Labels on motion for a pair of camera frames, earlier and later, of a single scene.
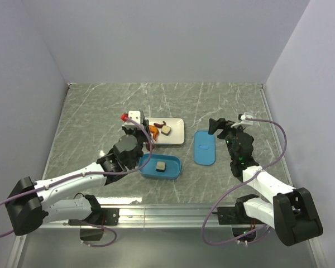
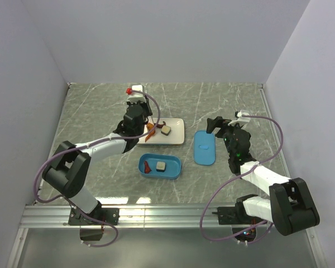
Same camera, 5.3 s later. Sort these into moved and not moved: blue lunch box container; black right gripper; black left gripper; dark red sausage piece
Moved: black left gripper
Not moved: dark red sausage piece; black right gripper; blue lunch box container
